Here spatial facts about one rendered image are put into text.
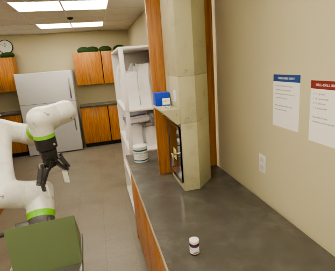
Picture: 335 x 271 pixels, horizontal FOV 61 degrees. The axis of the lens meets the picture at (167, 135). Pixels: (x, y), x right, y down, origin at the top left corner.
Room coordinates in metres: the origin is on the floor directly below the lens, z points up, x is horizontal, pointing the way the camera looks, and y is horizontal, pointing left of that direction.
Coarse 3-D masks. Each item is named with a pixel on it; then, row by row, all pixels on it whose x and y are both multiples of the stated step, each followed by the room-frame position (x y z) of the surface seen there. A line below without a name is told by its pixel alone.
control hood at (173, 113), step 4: (156, 108) 1.92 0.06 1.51; (160, 108) 1.88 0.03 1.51; (164, 108) 1.86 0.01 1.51; (168, 108) 1.85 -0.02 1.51; (172, 108) 1.84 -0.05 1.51; (176, 108) 1.83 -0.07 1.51; (164, 112) 1.77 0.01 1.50; (168, 112) 1.77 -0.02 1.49; (172, 112) 1.78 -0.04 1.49; (176, 112) 1.79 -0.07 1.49; (168, 116) 1.77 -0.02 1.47; (172, 116) 1.78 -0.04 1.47; (176, 116) 1.79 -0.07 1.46; (172, 120) 1.78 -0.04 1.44; (176, 120) 1.79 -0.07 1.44
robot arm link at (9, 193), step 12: (0, 120) 1.50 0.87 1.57; (0, 132) 1.44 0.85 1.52; (12, 132) 1.50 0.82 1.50; (0, 144) 1.38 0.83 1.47; (0, 156) 1.32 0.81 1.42; (0, 168) 1.26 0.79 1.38; (12, 168) 1.31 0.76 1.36; (0, 180) 1.21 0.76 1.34; (12, 180) 1.24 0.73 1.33; (0, 192) 1.16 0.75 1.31; (12, 192) 1.18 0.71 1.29; (24, 192) 1.21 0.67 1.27; (0, 204) 1.15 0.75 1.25; (12, 204) 1.18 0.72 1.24
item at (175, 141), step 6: (168, 120) 2.06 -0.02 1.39; (168, 126) 2.07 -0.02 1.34; (174, 126) 1.90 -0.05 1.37; (174, 132) 1.91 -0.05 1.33; (174, 138) 1.92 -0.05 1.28; (180, 138) 1.80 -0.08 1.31; (174, 144) 1.93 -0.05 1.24; (180, 144) 1.80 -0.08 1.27; (180, 150) 1.80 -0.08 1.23; (180, 156) 1.80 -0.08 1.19; (180, 162) 1.81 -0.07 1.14; (174, 168) 1.98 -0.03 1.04; (180, 168) 1.82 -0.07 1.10; (180, 174) 1.83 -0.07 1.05; (180, 180) 1.84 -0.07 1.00
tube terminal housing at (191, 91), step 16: (176, 80) 1.82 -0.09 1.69; (192, 80) 1.81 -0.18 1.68; (176, 96) 1.84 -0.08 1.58; (192, 96) 1.81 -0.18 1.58; (192, 112) 1.81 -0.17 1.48; (208, 112) 1.98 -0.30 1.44; (192, 128) 1.81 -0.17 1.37; (208, 128) 1.97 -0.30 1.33; (192, 144) 1.81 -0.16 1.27; (208, 144) 1.96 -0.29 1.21; (192, 160) 1.81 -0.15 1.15; (208, 160) 1.95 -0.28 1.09; (192, 176) 1.80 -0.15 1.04; (208, 176) 1.94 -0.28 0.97
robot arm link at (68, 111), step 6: (60, 102) 1.32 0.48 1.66; (66, 102) 1.33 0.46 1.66; (60, 108) 1.29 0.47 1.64; (66, 108) 1.31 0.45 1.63; (72, 108) 1.33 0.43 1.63; (60, 114) 1.28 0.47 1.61; (66, 114) 1.30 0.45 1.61; (72, 114) 1.32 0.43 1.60; (66, 120) 1.31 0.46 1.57; (54, 126) 1.40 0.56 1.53; (30, 132) 1.49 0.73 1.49
